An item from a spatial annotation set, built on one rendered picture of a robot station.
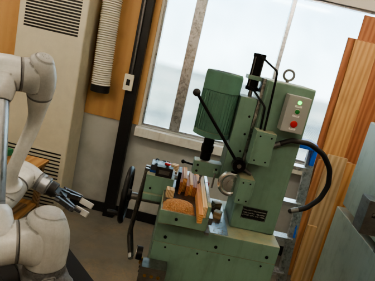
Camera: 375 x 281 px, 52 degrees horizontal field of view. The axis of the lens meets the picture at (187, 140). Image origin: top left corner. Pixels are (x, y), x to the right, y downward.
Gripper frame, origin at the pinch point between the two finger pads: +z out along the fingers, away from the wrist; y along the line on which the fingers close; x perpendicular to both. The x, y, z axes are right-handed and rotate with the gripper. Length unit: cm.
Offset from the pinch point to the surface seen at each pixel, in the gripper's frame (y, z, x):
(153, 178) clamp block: 0.4, 19.5, -31.0
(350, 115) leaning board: 118, 133, -116
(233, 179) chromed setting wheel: -7, 50, -53
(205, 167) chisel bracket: 3, 38, -48
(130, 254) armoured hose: -8.3, 29.6, 4.7
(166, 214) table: -22.6, 30.1, -28.0
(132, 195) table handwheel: 5.2, 16.0, -15.9
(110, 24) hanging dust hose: 133, -59, -72
